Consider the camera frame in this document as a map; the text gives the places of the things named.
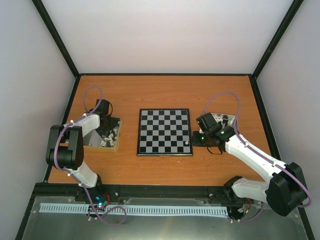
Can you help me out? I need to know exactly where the light blue cable duct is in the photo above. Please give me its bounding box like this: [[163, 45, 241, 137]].
[[39, 203, 228, 218]]

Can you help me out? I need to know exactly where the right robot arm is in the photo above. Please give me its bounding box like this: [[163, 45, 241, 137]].
[[193, 113, 308, 217]]

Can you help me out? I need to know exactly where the clear tray of black pieces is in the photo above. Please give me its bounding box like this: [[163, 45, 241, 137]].
[[196, 112, 236, 133]]

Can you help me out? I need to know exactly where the black and white chessboard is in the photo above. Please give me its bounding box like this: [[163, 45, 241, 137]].
[[136, 108, 193, 157]]

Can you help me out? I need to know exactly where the black aluminium frame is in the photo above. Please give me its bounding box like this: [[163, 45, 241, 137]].
[[16, 0, 303, 240]]

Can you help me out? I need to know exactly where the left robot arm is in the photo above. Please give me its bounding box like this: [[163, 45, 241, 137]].
[[45, 99, 122, 202]]

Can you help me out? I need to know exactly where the green lit circuit board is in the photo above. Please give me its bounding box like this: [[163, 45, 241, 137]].
[[95, 192, 111, 209]]

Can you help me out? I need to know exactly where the tan tray of white pieces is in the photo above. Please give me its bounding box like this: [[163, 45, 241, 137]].
[[83, 117, 123, 153]]

